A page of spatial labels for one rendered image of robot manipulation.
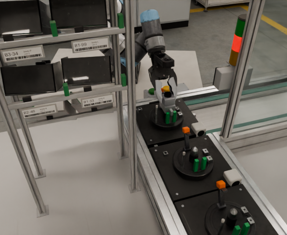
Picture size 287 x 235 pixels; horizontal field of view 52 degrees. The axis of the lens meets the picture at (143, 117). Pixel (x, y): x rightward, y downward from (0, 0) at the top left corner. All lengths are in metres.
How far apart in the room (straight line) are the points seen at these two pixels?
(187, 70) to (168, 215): 1.04
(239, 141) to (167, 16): 3.37
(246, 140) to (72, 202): 0.71
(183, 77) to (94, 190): 0.88
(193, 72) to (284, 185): 0.84
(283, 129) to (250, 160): 0.20
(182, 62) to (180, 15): 2.68
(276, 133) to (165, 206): 0.61
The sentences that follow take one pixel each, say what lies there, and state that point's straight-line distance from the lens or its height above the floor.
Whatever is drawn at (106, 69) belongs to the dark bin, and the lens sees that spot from 0.82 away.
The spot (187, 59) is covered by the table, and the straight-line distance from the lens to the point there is 1.89.
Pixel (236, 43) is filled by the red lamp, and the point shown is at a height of 1.34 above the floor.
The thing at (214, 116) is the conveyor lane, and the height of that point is 0.92.
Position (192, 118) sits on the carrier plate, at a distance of 1.23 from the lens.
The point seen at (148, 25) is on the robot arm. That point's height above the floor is 1.30.
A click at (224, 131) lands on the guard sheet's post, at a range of 1.17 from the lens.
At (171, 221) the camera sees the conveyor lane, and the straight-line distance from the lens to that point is 0.92.
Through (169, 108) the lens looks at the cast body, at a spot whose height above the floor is 1.05.
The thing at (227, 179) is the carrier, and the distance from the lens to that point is 1.02.
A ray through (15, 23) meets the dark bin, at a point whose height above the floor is 1.49.
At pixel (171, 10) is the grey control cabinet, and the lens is 4.42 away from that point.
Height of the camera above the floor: 1.74
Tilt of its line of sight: 39 degrees down
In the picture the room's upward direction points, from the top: straight up
